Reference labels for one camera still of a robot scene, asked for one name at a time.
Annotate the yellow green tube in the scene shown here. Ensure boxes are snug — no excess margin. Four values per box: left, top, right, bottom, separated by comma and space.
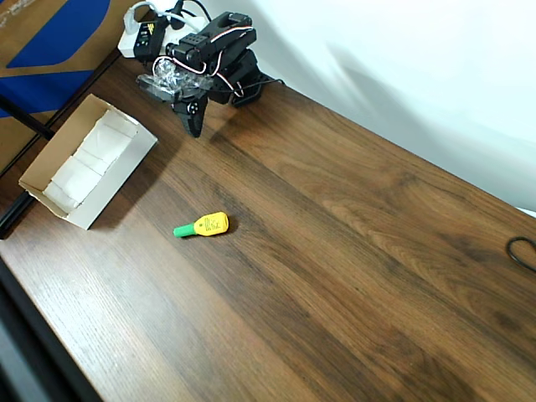
173, 211, 230, 240

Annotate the plastic-wrapped camera on gripper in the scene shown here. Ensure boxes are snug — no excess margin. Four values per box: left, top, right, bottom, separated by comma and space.
137, 56, 213, 103

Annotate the white power strip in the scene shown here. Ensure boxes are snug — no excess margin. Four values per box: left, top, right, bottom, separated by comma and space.
117, 2, 213, 59

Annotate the black cable loop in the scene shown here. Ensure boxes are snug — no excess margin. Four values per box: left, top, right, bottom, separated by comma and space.
506, 236, 536, 272

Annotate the large brown blue-printed carton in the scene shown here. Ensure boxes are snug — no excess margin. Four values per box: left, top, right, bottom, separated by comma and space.
0, 0, 147, 177

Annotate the white power cable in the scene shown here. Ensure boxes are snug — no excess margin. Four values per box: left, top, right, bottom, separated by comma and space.
123, 0, 213, 33

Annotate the black metal pole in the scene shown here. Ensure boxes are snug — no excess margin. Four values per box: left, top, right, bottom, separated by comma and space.
0, 94, 56, 139

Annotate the black metal rail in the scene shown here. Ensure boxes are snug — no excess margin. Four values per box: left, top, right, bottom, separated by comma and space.
0, 192, 39, 240

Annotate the black power adapter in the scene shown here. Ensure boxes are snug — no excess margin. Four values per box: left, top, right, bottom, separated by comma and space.
133, 16, 168, 59

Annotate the white paper padding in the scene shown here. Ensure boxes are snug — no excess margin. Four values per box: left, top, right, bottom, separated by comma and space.
43, 109, 141, 210

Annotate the white cardboard box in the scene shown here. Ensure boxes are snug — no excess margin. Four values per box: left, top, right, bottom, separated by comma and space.
18, 94, 159, 232

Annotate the black camera cable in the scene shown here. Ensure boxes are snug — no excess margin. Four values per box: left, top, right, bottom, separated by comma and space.
234, 78, 286, 100

